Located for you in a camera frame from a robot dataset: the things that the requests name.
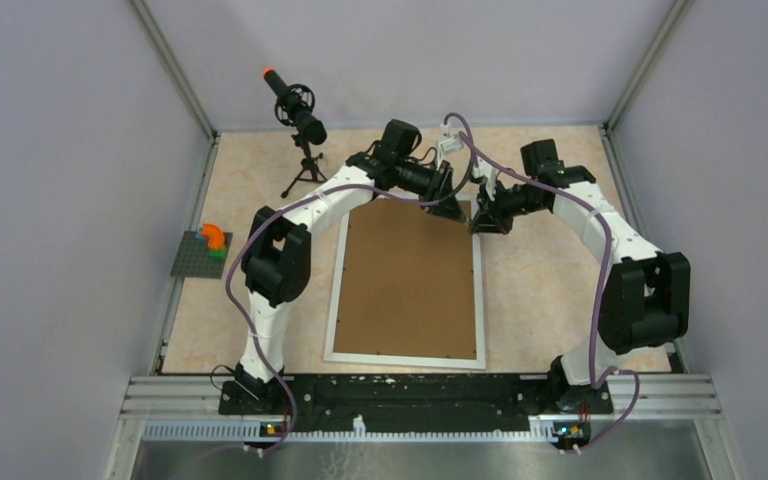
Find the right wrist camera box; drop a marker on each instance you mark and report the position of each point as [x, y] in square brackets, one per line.
[486, 175]

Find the orange curved toy block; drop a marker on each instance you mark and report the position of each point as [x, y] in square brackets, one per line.
[215, 237]

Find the aluminium front rail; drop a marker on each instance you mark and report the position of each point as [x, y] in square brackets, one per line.
[662, 426]

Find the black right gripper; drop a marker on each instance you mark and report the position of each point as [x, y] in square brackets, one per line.
[488, 217]

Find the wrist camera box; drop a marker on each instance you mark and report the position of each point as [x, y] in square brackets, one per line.
[448, 142]
[486, 175]

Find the black microphone orange tip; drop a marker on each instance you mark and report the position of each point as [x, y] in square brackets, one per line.
[293, 107]

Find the green toy block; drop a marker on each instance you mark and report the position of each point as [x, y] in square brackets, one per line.
[218, 253]

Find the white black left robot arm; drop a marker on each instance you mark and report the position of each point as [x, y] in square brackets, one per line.
[276, 259]

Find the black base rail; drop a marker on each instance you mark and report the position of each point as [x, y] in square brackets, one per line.
[412, 403]

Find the grey lego baseplate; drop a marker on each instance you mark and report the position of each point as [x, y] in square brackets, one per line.
[193, 258]

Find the black microphone tripod stand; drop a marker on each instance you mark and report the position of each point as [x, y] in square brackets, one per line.
[310, 171]

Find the brown frame backing board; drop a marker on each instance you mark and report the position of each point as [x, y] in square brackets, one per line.
[404, 285]

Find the blue toy block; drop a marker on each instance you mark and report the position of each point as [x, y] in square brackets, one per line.
[199, 237]

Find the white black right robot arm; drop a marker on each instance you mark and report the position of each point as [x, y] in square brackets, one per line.
[643, 293]

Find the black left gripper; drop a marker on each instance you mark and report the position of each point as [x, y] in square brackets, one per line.
[440, 181]

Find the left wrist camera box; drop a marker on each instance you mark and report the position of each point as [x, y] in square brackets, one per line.
[448, 142]

